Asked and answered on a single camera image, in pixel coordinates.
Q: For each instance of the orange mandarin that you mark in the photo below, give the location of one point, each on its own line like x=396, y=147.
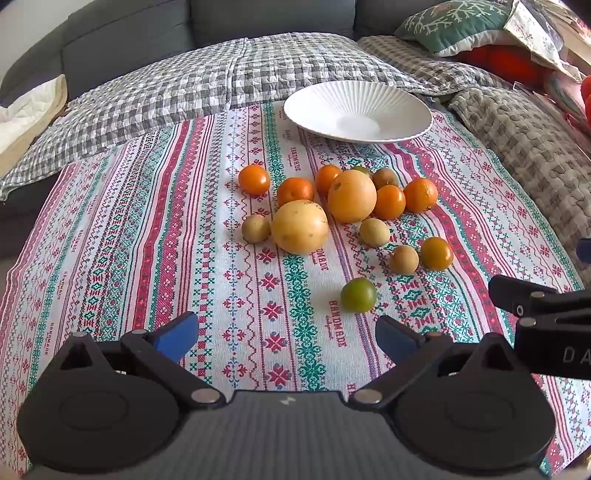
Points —
x=420, y=194
x=295, y=191

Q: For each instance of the white ribbed plate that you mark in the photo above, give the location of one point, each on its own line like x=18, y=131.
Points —
x=323, y=106

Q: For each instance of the dark grey sofa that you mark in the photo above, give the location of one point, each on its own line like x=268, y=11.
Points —
x=129, y=37

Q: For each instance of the beige white quilt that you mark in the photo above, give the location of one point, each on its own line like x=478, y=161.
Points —
x=23, y=115

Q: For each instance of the large orange grapefruit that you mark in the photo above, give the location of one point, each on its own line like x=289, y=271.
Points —
x=352, y=195

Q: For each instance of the white floral cloth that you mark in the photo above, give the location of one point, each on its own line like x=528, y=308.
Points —
x=535, y=27

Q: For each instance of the large yellow round fruit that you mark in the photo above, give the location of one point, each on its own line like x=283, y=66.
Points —
x=299, y=227

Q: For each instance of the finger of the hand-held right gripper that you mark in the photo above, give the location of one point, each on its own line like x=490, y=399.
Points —
x=585, y=254
x=554, y=302

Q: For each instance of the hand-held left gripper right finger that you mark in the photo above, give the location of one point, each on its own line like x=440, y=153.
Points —
x=397, y=337

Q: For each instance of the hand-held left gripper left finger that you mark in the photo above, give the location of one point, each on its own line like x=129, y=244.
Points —
x=178, y=334

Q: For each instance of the fluffy grey patterned blanket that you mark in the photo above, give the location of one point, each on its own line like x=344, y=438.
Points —
x=531, y=147

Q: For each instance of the smooth orange tomato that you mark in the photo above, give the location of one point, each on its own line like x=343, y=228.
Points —
x=327, y=177
x=254, y=179
x=390, y=203

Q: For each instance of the orange green tomato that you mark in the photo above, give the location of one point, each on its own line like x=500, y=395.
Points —
x=436, y=253

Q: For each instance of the brown checked waffle blanket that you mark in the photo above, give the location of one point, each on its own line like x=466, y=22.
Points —
x=415, y=60

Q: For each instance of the red green patterned tablecloth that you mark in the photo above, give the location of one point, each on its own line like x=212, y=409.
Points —
x=138, y=230

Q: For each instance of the red cushion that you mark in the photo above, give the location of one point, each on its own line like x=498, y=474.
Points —
x=508, y=64

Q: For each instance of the green snowflake pillow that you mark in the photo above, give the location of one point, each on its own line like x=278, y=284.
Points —
x=443, y=23

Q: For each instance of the grey white gingham quilt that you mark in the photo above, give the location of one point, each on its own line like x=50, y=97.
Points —
x=184, y=83

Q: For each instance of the small tan round fruit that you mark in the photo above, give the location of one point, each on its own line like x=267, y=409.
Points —
x=374, y=232
x=256, y=228
x=386, y=177
x=405, y=259

